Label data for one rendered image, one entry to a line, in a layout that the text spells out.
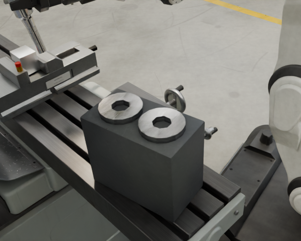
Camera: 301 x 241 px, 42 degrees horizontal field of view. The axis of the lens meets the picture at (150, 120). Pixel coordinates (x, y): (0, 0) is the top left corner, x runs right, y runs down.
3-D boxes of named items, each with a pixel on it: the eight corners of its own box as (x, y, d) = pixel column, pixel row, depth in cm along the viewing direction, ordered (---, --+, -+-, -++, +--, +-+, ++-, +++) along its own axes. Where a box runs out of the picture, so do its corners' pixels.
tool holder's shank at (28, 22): (33, 10, 99) (50, 48, 106) (24, 10, 100) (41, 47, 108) (25, 17, 97) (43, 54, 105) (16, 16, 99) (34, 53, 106)
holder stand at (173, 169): (126, 149, 97) (116, 82, 85) (203, 185, 87) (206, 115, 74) (93, 180, 90) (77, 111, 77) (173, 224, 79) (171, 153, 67)
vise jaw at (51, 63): (42, 53, 124) (39, 41, 121) (64, 66, 116) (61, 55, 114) (25, 60, 121) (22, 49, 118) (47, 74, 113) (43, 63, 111)
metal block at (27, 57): (30, 62, 118) (25, 44, 115) (40, 69, 115) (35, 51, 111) (15, 69, 116) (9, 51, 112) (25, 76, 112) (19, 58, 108)
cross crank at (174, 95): (172, 102, 171) (171, 79, 164) (192, 113, 164) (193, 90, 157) (145, 118, 163) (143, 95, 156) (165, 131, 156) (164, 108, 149)
